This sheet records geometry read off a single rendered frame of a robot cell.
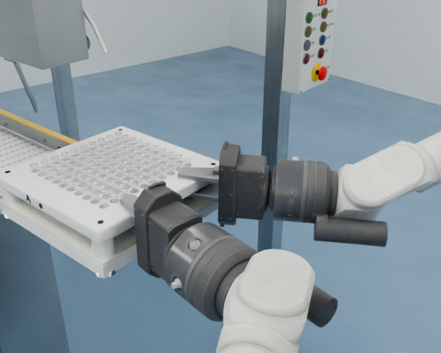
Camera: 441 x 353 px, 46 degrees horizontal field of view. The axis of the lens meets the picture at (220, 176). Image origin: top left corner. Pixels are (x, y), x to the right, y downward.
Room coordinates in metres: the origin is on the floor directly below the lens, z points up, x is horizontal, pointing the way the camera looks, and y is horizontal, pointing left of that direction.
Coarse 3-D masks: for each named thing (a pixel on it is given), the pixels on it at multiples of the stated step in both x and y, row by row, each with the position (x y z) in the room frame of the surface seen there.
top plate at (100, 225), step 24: (72, 144) 0.77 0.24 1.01; (168, 144) 0.77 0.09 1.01; (24, 168) 0.69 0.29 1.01; (24, 192) 0.62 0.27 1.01; (48, 192) 0.61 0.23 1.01; (72, 192) 0.61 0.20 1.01; (192, 192) 0.64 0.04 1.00; (72, 216) 0.55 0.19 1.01; (96, 216) 0.55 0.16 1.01; (120, 216) 0.55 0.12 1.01; (96, 240) 0.52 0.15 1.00
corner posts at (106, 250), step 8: (216, 184) 0.69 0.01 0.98; (8, 192) 0.66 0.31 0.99; (8, 200) 0.66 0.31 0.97; (16, 200) 0.66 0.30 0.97; (112, 240) 0.53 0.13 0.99; (96, 248) 0.53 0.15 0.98; (104, 248) 0.52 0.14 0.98; (112, 248) 0.53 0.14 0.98; (96, 256) 0.53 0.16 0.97; (104, 256) 0.52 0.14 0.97
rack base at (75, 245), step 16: (0, 208) 0.67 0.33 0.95; (16, 208) 0.65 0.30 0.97; (32, 208) 0.65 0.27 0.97; (192, 208) 0.65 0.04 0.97; (208, 208) 0.67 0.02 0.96; (32, 224) 0.61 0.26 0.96; (48, 224) 0.60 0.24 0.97; (64, 224) 0.60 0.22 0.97; (48, 240) 0.59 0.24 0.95; (64, 240) 0.57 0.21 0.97; (80, 240) 0.56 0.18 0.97; (128, 240) 0.56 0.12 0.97; (80, 256) 0.54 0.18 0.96; (112, 256) 0.53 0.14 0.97; (128, 256) 0.55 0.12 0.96
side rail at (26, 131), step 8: (0, 120) 1.16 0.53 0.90; (8, 120) 1.14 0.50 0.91; (8, 128) 1.14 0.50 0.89; (16, 128) 1.12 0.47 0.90; (24, 128) 1.09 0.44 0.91; (32, 128) 1.07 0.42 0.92; (24, 136) 1.10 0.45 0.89; (32, 136) 1.08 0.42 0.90; (40, 136) 1.05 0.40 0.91; (48, 136) 1.03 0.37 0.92; (48, 144) 1.04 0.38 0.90; (56, 144) 1.02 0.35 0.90; (64, 144) 1.00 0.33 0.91
